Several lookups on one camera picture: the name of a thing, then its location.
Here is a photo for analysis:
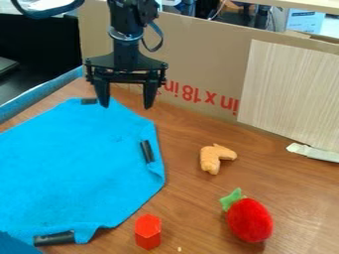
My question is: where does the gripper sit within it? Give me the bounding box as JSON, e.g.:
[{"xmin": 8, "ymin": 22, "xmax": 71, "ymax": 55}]
[{"xmin": 83, "ymin": 37, "xmax": 170, "ymax": 110}]

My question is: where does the blue cloth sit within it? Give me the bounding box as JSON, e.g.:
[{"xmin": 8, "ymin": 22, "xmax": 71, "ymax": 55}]
[{"xmin": 0, "ymin": 96, "xmax": 168, "ymax": 247}]

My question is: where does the orange toy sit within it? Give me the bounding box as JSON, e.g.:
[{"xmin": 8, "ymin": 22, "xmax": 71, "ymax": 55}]
[{"xmin": 198, "ymin": 143, "xmax": 239, "ymax": 176}]

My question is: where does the red hexagonal block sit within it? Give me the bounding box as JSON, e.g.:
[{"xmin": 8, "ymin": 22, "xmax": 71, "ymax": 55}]
[{"xmin": 133, "ymin": 213, "xmax": 164, "ymax": 251}]

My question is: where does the white board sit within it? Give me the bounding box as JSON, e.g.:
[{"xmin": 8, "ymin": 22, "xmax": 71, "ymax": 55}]
[{"xmin": 235, "ymin": 39, "xmax": 339, "ymax": 154}]

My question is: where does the red plush strawberry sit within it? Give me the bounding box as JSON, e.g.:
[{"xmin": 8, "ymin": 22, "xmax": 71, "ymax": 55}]
[{"xmin": 218, "ymin": 187, "xmax": 275, "ymax": 244}]

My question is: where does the white paper scrap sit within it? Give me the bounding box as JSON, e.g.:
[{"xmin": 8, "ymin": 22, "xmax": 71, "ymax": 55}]
[{"xmin": 284, "ymin": 142, "xmax": 339, "ymax": 164}]

